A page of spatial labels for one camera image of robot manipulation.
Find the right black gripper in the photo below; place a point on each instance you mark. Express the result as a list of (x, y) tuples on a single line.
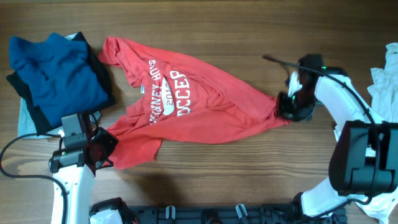
[(284, 111)]

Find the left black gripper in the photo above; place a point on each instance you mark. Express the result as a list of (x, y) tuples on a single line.
[(111, 140)]

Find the red soccer t-shirt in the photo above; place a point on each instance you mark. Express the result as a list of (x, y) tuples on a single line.
[(185, 99)]

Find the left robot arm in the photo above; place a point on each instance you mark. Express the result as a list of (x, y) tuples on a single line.
[(86, 149)]

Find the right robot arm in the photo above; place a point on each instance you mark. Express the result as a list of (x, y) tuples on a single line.
[(363, 166)]

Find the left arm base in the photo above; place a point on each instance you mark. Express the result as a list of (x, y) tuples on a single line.
[(112, 211)]

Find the white crumpled clothes pile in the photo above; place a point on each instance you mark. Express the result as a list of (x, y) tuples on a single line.
[(384, 88)]

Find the black folded shirt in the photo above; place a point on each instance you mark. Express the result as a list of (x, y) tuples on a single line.
[(41, 123)]

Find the grey folded shirt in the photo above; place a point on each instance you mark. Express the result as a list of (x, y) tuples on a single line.
[(26, 123)]

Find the blue folded shirt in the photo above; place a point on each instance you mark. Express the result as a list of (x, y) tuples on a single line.
[(58, 75)]

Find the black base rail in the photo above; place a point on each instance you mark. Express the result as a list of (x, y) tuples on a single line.
[(261, 214)]

